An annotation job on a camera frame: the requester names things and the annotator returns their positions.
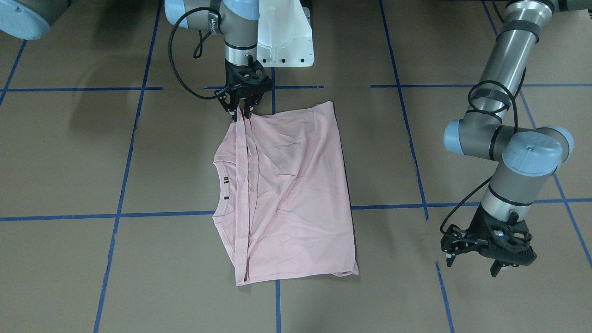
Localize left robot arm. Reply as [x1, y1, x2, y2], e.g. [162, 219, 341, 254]
[439, 0, 591, 277]

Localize white mounting column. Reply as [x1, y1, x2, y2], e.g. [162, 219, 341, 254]
[257, 0, 315, 68]

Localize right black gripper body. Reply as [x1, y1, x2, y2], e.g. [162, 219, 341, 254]
[216, 60, 273, 112]

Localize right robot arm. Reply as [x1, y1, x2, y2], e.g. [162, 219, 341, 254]
[0, 0, 273, 122]

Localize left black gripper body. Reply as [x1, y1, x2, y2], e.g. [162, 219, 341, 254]
[440, 206, 537, 268]

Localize pink Snoopy t-shirt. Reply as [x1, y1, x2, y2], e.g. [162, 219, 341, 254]
[213, 101, 359, 286]

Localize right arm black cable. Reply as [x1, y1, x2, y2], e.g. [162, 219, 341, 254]
[167, 6, 232, 100]

